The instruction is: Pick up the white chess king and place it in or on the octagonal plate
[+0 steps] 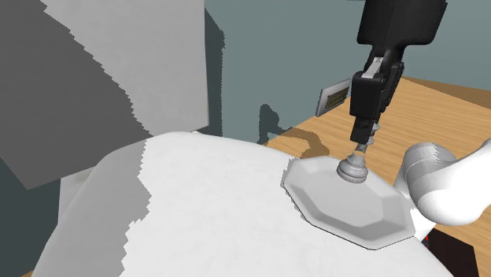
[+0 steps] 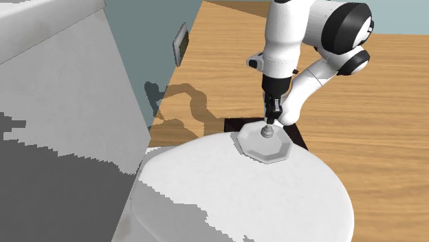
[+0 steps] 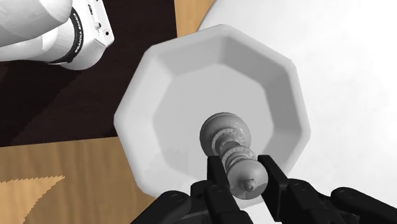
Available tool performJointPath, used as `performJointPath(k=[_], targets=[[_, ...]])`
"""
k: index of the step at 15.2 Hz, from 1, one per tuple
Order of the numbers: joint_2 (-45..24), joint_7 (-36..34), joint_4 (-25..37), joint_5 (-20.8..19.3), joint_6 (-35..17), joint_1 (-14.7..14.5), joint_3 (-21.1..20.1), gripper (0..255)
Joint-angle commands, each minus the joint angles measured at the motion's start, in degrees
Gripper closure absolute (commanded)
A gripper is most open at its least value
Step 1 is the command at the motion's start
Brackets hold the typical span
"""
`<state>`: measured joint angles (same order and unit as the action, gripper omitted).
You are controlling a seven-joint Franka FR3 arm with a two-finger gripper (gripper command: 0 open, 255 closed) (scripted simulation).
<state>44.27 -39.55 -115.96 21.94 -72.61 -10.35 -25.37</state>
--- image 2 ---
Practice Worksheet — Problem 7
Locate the small grey knob-shaped shaker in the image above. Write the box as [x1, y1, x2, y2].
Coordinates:
[261, 124, 275, 140]

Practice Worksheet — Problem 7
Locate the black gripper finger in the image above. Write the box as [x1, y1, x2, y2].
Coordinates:
[272, 98, 283, 126]
[264, 93, 273, 125]

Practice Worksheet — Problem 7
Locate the white toilet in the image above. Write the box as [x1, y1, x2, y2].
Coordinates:
[0, 0, 355, 242]

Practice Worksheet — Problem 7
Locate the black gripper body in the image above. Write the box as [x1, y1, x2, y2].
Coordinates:
[261, 74, 293, 102]

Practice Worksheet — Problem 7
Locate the dark robot stand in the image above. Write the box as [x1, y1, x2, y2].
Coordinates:
[223, 116, 309, 151]

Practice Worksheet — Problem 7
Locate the white octagonal plate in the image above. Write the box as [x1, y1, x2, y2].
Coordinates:
[236, 120, 294, 165]

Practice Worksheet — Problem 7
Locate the grey wall vent plate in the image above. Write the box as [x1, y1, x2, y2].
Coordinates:
[172, 21, 190, 67]

